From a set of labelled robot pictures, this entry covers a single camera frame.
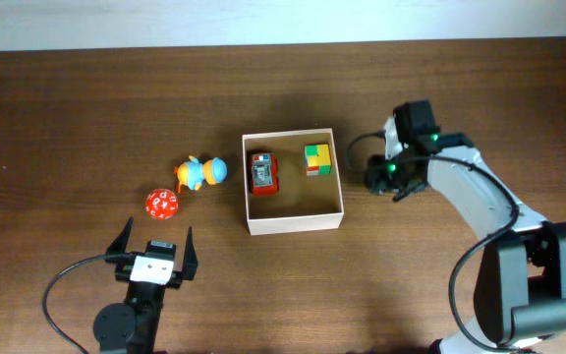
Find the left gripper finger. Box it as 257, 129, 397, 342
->
105, 217, 134, 264
182, 227, 198, 281

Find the red letter polyhedral die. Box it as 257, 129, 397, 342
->
145, 189, 179, 220

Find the orange blue duck toy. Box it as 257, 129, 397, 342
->
173, 155, 228, 193

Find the multicolour puzzle cube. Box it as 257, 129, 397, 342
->
305, 144, 332, 176

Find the red toy car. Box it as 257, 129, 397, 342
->
250, 151, 279, 196

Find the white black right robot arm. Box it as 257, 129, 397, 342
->
365, 100, 566, 353

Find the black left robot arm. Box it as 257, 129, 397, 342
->
92, 218, 198, 354

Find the beige open cardboard box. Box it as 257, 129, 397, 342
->
242, 128, 344, 236

